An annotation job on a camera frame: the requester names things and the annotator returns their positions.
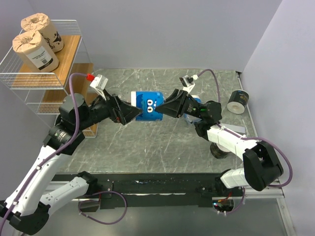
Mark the black paper roll front right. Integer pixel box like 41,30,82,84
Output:
210,143,229,159

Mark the black paper roll far right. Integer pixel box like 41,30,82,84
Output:
227,89,250,115

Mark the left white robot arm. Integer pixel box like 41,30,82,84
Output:
0,93,142,236

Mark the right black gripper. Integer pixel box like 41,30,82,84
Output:
152,89,204,120

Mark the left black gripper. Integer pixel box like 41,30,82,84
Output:
76,88,143,130

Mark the brown roll with label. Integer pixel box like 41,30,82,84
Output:
12,30,59,73

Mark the brown roll with cartoon print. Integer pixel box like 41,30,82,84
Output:
21,13,64,53

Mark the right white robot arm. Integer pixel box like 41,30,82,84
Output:
155,89,284,196

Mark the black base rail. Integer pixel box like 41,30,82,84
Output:
53,173,247,209

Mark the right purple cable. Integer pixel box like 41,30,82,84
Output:
195,68,293,189

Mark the black paper roll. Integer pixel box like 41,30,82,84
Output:
210,143,229,159
227,89,250,115

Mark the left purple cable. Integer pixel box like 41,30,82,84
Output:
0,73,91,232

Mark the white wire wooden shelf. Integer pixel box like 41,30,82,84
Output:
0,20,94,127

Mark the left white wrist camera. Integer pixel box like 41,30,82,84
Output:
86,74,108,96

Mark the purple cable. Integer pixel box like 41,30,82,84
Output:
0,73,91,232
195,68,293,189

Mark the grey flat box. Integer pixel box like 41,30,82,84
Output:
222,123,246,134

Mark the blue paper roll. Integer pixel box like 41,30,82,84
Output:
130,91,164,122
184,95,201,125

